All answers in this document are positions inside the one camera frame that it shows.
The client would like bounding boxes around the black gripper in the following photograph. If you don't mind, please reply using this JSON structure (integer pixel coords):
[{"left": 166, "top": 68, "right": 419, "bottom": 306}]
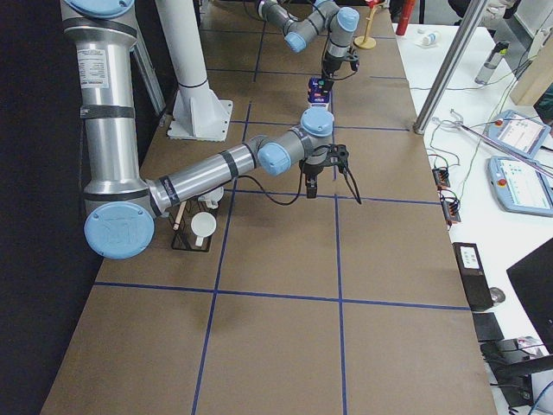
[
  {"left": 299, "top": 144, "right": 348, "bottom": 198},
  {"left": 319, "top": 48, "right": 359, "bottom": 92}
]

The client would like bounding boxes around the blue Pascual milk carton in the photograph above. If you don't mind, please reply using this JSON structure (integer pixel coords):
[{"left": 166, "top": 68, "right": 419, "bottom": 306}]
[{"left": 308, "top": 77, "right": 331, "bottom": 110}]

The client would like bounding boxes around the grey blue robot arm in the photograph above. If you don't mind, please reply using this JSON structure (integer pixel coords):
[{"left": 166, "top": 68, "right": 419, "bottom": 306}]
[
  {"left": 257, "top": 1, "right": 359, "bottom": 94},
  {"left": 60, "top": 1, "right": 359, "bottom": 259}
]

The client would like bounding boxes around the wooden mug tree stand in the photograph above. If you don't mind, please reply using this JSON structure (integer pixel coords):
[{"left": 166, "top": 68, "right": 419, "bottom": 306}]
[{"left": 353, "top": 0, "right": 385, "bottom": 50}]

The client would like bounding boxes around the white ribbed mug left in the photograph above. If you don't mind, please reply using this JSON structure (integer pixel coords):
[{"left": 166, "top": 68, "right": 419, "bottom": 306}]
[{"left": 198, "top": 187, "right": 225, "bottom": 209}]

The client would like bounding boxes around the red bottle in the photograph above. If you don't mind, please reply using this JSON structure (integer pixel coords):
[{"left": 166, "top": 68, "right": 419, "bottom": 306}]
[{"left": 396, "top": 0, "right": 416, "bottom": 36}]

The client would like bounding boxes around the white blue tube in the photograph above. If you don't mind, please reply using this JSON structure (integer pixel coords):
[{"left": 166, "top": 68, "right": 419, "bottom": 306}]
[{"left": 421, "top": 31, "right": 441, "bottom": 48}]

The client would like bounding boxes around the white HOME mug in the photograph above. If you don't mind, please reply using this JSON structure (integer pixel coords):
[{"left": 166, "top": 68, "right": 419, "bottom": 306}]
[{"left": 191, "top": 212, "right": 217, "bottom": 247}]

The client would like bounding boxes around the orange relay module far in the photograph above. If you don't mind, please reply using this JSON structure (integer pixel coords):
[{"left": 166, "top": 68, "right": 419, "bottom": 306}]
[{"left": 432, "top": 166, "right": 450, "bottom": 189}]

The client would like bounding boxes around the orange relay module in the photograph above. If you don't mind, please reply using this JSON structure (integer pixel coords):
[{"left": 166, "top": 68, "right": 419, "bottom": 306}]
[
  {"left": 440, "top": 195, "right": 461, "bottom": 226},
  {"left": 432, "top": 166, "right": 450, "bottom": 189}
]

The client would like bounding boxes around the orange relay module near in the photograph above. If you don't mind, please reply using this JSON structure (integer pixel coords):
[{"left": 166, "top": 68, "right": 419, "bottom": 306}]
[{"left": 440, "top": 195, "right": 461, "bottom": 226}]

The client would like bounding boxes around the black power adapter box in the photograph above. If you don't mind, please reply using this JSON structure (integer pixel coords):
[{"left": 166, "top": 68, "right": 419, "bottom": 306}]
[{"left": 452, "top": 242, "right": 493, "bottom": 311}]

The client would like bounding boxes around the teach pendant far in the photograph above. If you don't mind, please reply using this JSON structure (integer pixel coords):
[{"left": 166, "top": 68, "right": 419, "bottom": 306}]
[{"left": 484, "top": 110, "right": 551, "bottom": 159}]

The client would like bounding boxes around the teach pendant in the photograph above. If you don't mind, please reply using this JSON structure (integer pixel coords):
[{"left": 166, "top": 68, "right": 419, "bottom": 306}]
[
  {"left": 486, "top": 156, "right": 552, "bottom": 217},
  {"left": 484, "top": 110, "right": 551, "bottom": 159}
]

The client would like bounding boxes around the teach pendant near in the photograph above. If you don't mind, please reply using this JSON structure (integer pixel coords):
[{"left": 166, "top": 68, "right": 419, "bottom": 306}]
[{"left": 486, "top": 156, "right": 552, "bottom": 217}]

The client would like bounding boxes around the black monitor corner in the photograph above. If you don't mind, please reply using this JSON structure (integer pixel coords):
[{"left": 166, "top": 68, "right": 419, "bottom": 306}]
[{"left": 507, "top": 246, "right": 552, "bottom": 353}]

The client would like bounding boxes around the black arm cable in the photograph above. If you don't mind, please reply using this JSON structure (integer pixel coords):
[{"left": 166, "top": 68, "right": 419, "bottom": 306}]
[{"left": 235, "top": 146, "right": 363, "bottom": 206}]

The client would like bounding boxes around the white camera post base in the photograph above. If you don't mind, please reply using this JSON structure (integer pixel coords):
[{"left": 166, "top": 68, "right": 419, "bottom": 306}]
[{"left": 156, "top": 0, "right": 233, "bottom": 142}]

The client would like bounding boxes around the black wire mug rack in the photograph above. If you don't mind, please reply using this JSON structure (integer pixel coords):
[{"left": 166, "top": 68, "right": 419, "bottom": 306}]
[{"left": 171, "top": 199, "right": 217, "bottom": 252}]

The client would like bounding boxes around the aluminium frame post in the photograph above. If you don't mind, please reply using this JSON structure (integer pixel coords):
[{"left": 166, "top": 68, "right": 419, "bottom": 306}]
[{"left": 413, "top": 0, "right": 487, "bottom": 135}]

